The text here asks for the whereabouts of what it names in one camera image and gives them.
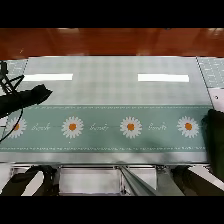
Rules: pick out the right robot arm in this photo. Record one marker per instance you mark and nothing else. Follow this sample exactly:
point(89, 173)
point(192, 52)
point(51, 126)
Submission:
point(196, 181)

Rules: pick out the silver frame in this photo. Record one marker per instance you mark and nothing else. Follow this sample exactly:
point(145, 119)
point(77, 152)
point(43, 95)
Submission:
point(140, 186)

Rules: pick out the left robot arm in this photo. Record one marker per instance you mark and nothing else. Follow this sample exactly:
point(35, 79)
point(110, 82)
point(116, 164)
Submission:
point(26, 96)

